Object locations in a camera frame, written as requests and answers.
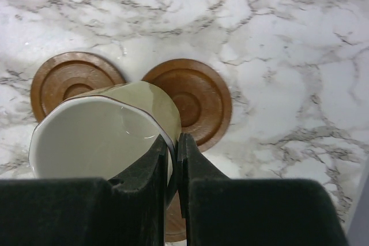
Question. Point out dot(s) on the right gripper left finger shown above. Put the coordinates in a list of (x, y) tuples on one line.
[(129, 209)]

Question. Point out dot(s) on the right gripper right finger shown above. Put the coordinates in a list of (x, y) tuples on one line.
[(223, 211)]

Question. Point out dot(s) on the pale yellow mug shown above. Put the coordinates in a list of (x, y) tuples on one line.
[(102, 132)]

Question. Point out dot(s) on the brown ringed wooden coaster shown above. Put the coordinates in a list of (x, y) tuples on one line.
[(69, 74)]

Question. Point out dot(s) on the dark walnut coaster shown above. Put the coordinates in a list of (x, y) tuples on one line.
[(175, 225)]

